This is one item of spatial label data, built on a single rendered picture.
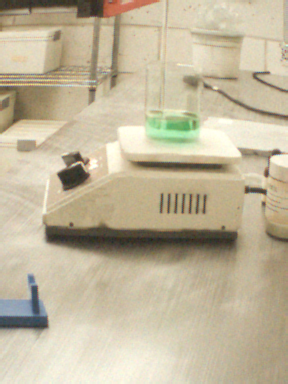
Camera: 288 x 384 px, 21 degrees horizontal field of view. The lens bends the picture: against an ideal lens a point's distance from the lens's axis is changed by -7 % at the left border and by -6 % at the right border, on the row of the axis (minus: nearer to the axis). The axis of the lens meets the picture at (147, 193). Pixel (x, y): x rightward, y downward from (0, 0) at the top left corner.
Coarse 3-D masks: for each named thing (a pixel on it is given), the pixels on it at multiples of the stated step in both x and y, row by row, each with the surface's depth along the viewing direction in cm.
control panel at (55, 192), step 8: (96, 152) 91; (104, 152) 89; (96, 160) 87; (104, 160) 86; (64, 168) 92; (88, 168) 86; (96, 168) 85; (104, 168) 83; (56, 176) 90; (96, 176) 82; (56, 184) 87; (80, 184) 82; (88, 184) 81; (48, 192) 86; (56, 192) 84; (64, 192) 83; (72, 192) 81; (48, 200) 83; (56, 200) 82
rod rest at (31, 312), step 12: (36, 288) 61; (0, 300) 63; (12, 300) 64; (24, 300) 64; (36, 300) 61; (0, 312) 61; (12, 312) 61; (24, 312) 62; (36, 312) 62; (0, 324) 61; (12, 324) 61; (24, 324) 61; (36, 324) 62
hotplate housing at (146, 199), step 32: (128, 160) 84; (96, 192) 81; (128, 192) 81; (160, 192) 81; (192, 192) 81; (224, 192) 81; (64, 224) 81; (96, 224) 81; (128, 224) 82; (160, 224) 82; (192, 224) 82; (224, 224) 82
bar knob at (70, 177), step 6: (78, 162) 83; (66, 168) 83; (72, 168) 83; (78, 168) 83; (84, 168) 83; (60, 174) 83; (66, 174) 83; (72, 174) 83; (78, 174) 83; (84, 174) 83; (90, 174) 84; (60, 180) 84; (66, 180) 84; (72, 180) 83; (78, 180) 83; (84, 180) 83; (66, 186) 83; (72, 186) 82
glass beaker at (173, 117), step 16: (160, 64) 86; (176, 64) 86; (160, 80) 81; (176, 80) 81; (192, 80) 81; (160, 96) 82; (176, 96) 81; (192, 96) 82; (144, 112) 84; (160, 112) 82; (176, 112) 82; (192, 112) 82; (144, 128) 84; (160, 128) 83; (176, 128) 82; (192, 128) 83; (160, 144) 83; (176, 144) 83; (192, 144) 83
